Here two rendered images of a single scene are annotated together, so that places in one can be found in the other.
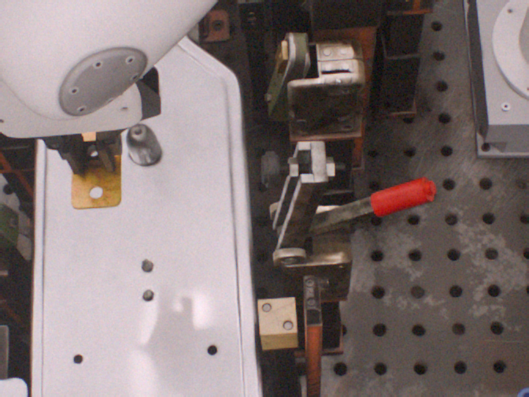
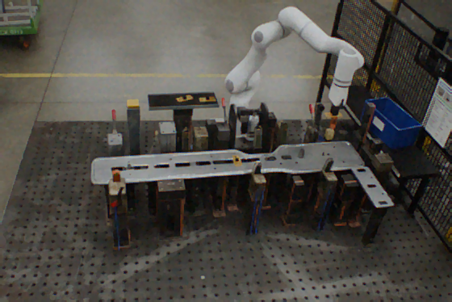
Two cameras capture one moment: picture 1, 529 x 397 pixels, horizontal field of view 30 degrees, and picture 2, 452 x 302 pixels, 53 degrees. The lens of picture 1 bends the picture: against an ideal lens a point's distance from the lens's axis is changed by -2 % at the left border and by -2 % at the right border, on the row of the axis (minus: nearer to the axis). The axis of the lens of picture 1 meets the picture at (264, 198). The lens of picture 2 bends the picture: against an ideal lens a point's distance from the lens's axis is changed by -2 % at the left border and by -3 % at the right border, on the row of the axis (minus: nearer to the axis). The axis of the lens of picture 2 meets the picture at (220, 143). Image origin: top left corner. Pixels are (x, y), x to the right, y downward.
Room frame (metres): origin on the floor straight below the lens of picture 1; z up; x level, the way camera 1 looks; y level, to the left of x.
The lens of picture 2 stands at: (1.43, 1.81, 2.44)
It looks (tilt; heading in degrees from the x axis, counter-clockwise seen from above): 36 degrees down; 252
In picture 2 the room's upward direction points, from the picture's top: 6 degrees clockwise
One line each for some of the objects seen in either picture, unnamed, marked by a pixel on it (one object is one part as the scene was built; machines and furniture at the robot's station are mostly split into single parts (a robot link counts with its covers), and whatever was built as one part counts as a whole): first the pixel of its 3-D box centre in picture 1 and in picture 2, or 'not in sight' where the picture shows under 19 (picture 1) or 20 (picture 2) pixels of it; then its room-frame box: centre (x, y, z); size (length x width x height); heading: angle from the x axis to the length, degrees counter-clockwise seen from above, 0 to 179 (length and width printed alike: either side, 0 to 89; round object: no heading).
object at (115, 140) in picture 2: not in sight; (117, 165); (1.38, -0.09, 0.88); 0.11 x 0.10 x 0.36; 87
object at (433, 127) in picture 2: not in sight; (443, 112); (-0.22, 0.25, 1.30); 0.23 x 0.02 x 0.31; 87
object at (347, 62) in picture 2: not in sight; (346, 64); (0.33, 0.12, 1.53); 0.09 x 0.08 x 0.13; 30
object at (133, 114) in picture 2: not in sight; (134, 140); (1.27, -0.26, 0.92); 0.08 x 0.08 x 0.44; 87
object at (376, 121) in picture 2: not in sight; (389, 122); (-0.11, 0.02, 1.09); 0.30 x 0.17 x 0.13; 97
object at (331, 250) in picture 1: (314, 291); (307, 153); (0.32, -0.04, 0.88); 0.07 x 0.06 x 0.35; 87
